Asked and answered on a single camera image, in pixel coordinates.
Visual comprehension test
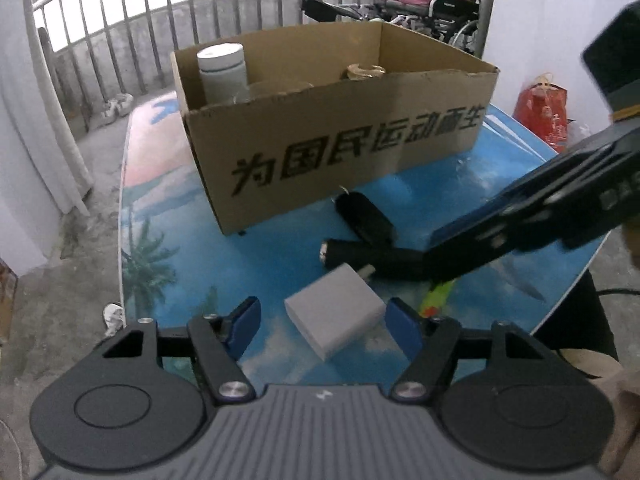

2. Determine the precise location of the white charger plug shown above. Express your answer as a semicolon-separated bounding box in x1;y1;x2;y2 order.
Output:
284;262;387;361

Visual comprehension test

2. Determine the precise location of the brown cardboard box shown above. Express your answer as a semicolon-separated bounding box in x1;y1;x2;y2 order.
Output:
171;21;501;236

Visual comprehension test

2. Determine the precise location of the black oval case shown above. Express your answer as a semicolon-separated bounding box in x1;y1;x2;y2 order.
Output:
334;191;399;245

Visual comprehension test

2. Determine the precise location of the black wheelchair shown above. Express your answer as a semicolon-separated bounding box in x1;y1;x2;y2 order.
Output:
375;0;488;56

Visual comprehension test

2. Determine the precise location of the clear plastic cup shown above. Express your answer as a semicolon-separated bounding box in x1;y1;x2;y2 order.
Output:
247;79;313;101

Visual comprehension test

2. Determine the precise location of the white slipper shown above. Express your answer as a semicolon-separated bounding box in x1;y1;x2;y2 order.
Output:
102;302;126;339

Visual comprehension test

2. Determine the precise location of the dark jar with gold lid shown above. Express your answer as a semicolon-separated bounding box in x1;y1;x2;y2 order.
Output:
341;62;386;81

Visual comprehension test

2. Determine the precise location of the white wrapped pipe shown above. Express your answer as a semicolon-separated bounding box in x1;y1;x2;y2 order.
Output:
37;25;93;217

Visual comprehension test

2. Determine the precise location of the printed cardboard box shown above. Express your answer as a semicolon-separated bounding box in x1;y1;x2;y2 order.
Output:
0;257;21;343

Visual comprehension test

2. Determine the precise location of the black slim tube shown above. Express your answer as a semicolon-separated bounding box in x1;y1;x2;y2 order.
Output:
319;237;436;281

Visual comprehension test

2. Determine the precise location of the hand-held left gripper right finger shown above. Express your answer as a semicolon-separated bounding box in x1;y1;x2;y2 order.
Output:
385;296;544;404

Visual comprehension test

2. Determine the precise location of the small light green bottle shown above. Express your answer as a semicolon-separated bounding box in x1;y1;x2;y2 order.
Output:
419;279;457;320

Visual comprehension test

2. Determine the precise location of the grey frame with black pad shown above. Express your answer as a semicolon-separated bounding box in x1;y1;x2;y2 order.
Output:
301;0;381;23

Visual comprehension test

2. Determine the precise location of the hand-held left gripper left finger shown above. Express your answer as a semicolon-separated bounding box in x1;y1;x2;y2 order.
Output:
101;296;263;404

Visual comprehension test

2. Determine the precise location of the white cylindrical bottle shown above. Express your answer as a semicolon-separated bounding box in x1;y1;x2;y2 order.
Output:
196;42;251;106

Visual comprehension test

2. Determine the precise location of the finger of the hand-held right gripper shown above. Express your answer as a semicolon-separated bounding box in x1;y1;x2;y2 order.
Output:
424;194;602;283
431;125;640;250

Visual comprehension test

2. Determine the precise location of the red gift bag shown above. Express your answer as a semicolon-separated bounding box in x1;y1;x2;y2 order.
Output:
514;74;570;153

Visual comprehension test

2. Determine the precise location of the brown cardboard piece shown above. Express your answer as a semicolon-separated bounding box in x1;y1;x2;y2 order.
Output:
565;345;623;383

